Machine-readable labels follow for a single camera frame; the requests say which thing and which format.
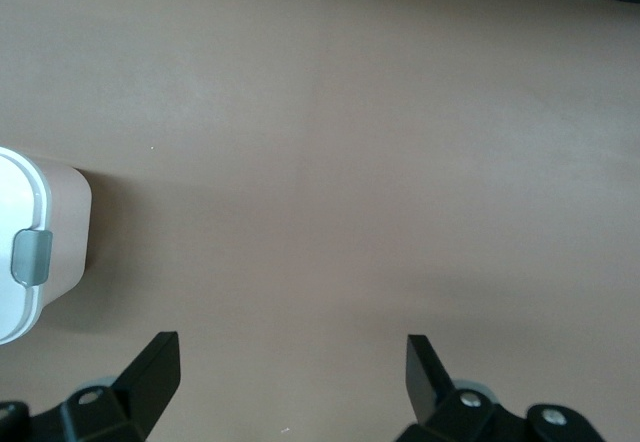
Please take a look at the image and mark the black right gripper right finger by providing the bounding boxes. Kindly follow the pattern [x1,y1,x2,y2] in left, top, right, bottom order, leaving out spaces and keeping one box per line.
[394,333,606,442]

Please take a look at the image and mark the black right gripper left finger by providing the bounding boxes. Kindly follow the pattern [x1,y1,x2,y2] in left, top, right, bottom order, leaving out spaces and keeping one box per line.
[0,330,182,442]

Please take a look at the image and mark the white box lid grey clips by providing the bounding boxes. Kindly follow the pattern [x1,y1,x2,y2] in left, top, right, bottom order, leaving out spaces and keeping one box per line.
[0,145,54,347]

